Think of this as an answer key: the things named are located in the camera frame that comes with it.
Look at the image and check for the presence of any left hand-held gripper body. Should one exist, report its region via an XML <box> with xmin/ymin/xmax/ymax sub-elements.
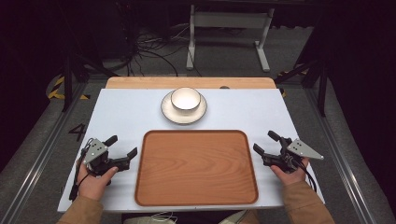
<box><xmin>81</xmin><ymin>137</ymin><xmax>131</xmax><ymax>177</ymax></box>

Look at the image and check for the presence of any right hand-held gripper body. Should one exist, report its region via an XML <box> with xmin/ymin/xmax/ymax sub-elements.
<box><xmin>262</xmin><ymin>136</ymin><xmax>325</xmax><ymax>175</ymax></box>

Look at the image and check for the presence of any person's right hand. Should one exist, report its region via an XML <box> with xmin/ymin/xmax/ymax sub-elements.
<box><xmin>269</xmin><ymin>157</ymin><xmax>310</xmax><ymax>187</ymax></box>

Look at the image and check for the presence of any person's left hand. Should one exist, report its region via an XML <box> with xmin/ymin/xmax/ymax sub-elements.
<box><xmin>77</xmin><ymin>162</ymin><xmax>120</xmax><ymax>202</ymax></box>

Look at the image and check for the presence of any yellow black floor tape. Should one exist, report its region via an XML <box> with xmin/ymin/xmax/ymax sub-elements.
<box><xmin>46</xmin><ymin>76</ymin><xmax>92</xmax><ymax>102</ymax></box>
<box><xmin>277</xmin><ymin>69</ymin><xmax>310</xmax><ymax>98</ymax></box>

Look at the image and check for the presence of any white plate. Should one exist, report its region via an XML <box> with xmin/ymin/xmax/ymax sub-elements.
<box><xmin>160</xmin><ymin>90</ymin><xmax>208</xmax><ymax>126</ymax></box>

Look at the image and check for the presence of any wooden tray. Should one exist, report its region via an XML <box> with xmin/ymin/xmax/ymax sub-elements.
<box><xmin>134</xmin><ymin>129</ymin><xmax>260</xmax><ymax>207</ymax></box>

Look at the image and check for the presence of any black tripod stand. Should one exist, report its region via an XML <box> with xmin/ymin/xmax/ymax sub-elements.
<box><xmin>60</xmin><ymin>43</ymin><xmax>120</xmax><ymax>114</ymax></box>
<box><xmin>274</xmin><ymin>46</ymin><xmax>329</xmax><ymax>118</ymax></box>

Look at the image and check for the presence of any person's white shoe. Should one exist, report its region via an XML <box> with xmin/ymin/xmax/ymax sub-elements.
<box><xmin>122</xmin><ymin>213</ymin><xmax>179</xmax><ymax>224</ymax></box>
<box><xmin>218</xmin><ymin>209</ymin><xmax>250</xmax><ymax>224</ymax></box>

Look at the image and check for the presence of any white bowl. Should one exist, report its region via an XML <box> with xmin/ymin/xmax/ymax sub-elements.
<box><xmin>169</xmin><ymin>86</ymin><xmax>202</xmax><ymax>114</ymax></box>

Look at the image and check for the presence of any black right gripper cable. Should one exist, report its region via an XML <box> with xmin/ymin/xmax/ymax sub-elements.
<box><xmin>293</xmin><ymin>159</ymin><xmax>318</xmax><ymax>194</ymax></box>

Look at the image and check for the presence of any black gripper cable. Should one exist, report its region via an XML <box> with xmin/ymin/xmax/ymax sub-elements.
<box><xmin>68</xmin><ymin>137</ymin><xmax>95</xmax><ymax>202</ymax></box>
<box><xmin>293</xmin><ymin>159</ymin><xmax>318</xmax><ymax>194</ymax></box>

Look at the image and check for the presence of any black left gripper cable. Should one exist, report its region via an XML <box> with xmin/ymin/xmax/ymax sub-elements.
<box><xmin>68</xmin><ymin>137</ymin><xmax>95</xmax><ymax>202</ymax></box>

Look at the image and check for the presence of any metal floor rail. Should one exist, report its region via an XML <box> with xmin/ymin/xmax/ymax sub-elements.
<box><xmin>304</xmin><ymin>88</ymin><xmax>376</xmax><ymax>224</ymax></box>
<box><xmin>0</xmin><ymin>83</ymin><xmax>89</xmax><ymax>224</ymax></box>

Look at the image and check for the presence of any bundle of floor cables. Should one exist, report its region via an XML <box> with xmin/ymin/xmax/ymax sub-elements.
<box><xmin>123</xmin><ymin>23</ymin><xmax>204</xmax><ymax>78</ymax></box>

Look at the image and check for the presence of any white metal frame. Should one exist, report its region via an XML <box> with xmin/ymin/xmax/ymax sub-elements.
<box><xmin>185</xmin><ymin>4</ymin><xmax>276</xmax><ymax>74</ymax></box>

